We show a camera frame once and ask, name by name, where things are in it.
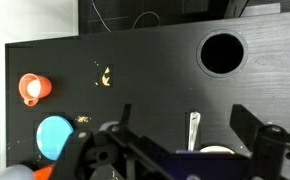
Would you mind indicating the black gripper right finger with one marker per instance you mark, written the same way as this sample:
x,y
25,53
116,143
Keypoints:
x,y
256,133

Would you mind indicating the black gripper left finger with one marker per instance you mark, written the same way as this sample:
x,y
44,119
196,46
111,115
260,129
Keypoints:
x,y
126,117

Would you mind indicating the cream round toy plate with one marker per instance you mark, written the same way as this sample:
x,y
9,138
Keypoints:
x,y
216,149

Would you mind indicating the silver toy knife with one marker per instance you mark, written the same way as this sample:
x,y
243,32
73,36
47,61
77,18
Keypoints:
x,y
194,130

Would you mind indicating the blue toy plate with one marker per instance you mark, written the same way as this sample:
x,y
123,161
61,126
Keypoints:
x,y
53,136

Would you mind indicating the white egg toy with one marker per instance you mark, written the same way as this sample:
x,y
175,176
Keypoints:
x,y
34,88

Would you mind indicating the grey toy teapot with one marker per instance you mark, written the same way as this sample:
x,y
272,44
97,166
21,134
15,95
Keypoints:
x,y
15,173

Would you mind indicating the red cube block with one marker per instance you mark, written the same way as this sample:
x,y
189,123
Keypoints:
x,y
45,172

